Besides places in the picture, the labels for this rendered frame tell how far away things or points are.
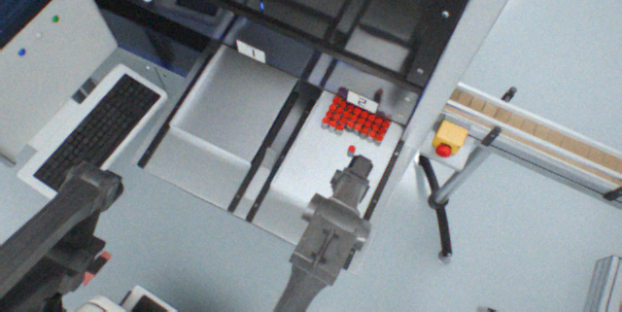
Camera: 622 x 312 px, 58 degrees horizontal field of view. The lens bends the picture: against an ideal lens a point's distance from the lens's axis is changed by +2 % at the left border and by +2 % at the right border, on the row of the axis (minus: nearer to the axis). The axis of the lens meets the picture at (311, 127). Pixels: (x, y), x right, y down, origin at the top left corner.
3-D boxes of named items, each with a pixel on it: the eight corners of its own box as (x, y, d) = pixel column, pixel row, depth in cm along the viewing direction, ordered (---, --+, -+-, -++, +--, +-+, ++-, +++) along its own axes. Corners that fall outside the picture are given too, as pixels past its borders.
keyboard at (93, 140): (125, 74, 175) (123, 70, 173) (161, 96, 173) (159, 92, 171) (33, 176, 162) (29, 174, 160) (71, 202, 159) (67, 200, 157)
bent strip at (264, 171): (268, 154, 159) (267, 146, 153) (277, 158, 158) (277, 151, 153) (244, 196, 154) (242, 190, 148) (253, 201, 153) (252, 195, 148)
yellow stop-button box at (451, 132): (439, 123, 156) (445, 113, 149) (464, 134, 155) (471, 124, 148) (429, 146, 153) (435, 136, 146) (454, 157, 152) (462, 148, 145)
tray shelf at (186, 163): (216, 35, 176) (215, 32, 174) (422, 127, 166) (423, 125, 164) (130, 164, 158) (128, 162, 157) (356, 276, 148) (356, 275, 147)
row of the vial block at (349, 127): (327, 115, 164) (328, 109, 160) (382, 142, 161) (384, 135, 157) (323, 121, 163) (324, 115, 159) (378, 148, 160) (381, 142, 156)
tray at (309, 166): (325, 90, 167) (326, 86, 164) (404, 127, 163) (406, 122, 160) (270, 188, 155) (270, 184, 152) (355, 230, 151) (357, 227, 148)
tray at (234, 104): (229, 38, 173) (228, 32, 170) (304, 72, 169) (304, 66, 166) (171, 128, 161) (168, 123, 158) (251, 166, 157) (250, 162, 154)
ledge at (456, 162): (435, 114, 167) (437, 112, 166) (476, 132, 166) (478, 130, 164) (418, 153, 162) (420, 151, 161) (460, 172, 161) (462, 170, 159)
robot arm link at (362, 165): (330, 178, 126) (364, 196, 125) (353, 138, 131) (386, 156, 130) (324, 193, 137) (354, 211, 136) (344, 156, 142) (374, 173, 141)
